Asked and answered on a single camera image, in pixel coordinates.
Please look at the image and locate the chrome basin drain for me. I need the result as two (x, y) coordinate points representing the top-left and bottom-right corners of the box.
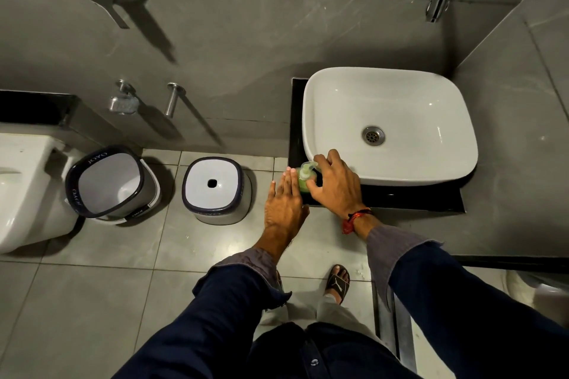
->
(361, 126), (386, 147)

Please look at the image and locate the black sandal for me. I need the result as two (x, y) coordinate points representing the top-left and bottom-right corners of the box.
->
(325, 264), (351, 305)

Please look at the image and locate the person's left forearm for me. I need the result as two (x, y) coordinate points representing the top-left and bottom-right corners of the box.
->
(111, 236), (294, 379)

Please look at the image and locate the white bucket with navy rim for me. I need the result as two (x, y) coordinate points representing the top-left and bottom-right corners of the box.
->
(65, 145), (162, 226)

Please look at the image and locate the steel counter support frame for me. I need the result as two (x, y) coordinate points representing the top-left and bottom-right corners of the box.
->
(372, 280), (419, 373)

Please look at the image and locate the white toilet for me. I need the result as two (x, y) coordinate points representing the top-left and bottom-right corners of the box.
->
(0, 133), (86, 254)

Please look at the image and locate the green soap pump bottle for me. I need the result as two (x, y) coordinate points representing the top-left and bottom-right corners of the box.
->
(297, 161), (319, 194)

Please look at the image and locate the person's right forearm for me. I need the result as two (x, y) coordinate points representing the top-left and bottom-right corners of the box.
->
(353, 213), (569, 379)

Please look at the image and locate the person's right hand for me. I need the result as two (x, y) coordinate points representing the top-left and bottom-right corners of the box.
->
(306, 149), (368, 220)

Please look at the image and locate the person's dark blue shirt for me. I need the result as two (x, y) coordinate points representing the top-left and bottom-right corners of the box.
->
(247, 322), (421, 379)

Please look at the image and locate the chrome angle valve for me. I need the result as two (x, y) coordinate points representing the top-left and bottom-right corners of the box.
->
(108, 80), (141, 116)

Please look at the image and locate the black stone basin counter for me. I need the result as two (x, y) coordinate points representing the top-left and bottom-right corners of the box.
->
(288, 78), (466, 214)

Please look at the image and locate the white ceramic wash basin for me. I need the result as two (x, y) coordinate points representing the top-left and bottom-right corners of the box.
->
(302, 67), (479, 187)

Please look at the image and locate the chrome wall tap spout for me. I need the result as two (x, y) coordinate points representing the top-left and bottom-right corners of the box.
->
(163, 82), (187, 119)

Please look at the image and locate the person's grey trouser leg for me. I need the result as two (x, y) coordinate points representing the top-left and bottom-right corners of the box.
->
(259, 293), (388, 346)

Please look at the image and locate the red wrist thread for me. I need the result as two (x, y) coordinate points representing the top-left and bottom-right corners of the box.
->
(341, 208), (374, 235)

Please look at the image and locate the black skirting strip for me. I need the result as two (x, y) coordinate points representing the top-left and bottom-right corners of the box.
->
(453, 255), (569, 275)

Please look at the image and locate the white stool with navy rim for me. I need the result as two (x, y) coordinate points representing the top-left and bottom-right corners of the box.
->
(181, 156), (252, 226)

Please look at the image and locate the white rounded container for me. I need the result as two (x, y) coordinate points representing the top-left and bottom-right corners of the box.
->
(504, 269), (569, 330)

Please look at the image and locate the person's left hand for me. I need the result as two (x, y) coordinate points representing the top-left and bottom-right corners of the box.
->
(264, 167), (310, 245)

